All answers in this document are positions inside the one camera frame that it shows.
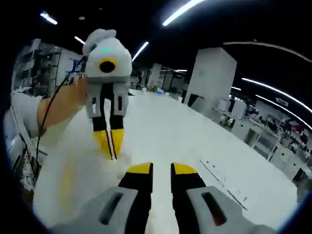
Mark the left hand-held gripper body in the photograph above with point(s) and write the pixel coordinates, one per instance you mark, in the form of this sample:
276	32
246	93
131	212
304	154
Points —
117	53

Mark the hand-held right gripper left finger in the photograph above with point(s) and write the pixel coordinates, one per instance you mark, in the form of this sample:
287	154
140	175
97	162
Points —
109	207

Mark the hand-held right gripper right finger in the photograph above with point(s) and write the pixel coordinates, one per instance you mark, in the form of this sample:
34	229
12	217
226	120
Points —
219	207

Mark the clear plastic storage box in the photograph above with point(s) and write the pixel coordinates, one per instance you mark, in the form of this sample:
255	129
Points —
97	170

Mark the metal storage rack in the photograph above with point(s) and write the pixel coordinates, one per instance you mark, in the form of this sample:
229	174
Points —
39	68

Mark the white box cabinet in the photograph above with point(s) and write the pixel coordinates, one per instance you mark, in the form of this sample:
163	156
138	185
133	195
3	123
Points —
237	109

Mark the narrow white pillar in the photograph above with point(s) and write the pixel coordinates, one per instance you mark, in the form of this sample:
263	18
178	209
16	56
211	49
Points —
154	75

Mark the blue bag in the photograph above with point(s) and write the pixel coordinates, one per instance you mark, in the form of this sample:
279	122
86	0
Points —
160	91

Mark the long ceiling light strip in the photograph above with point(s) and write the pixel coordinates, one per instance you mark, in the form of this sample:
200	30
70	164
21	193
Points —
180	12

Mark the black white printed cloth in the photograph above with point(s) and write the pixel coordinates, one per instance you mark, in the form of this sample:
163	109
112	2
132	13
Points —
30	168

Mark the row of white office cabinets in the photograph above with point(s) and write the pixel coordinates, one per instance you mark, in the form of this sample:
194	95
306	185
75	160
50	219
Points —
263	139

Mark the black office chair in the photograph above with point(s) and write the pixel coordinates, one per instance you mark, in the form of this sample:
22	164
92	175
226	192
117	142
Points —
303	185

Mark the large white square pillar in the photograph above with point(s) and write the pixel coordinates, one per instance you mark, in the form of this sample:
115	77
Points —
212	80

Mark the short ceiling light strip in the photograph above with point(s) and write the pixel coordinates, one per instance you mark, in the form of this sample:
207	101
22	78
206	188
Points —
236	88

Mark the dim curved ceiling rail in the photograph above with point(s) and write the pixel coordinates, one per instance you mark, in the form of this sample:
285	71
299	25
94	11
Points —
268	45

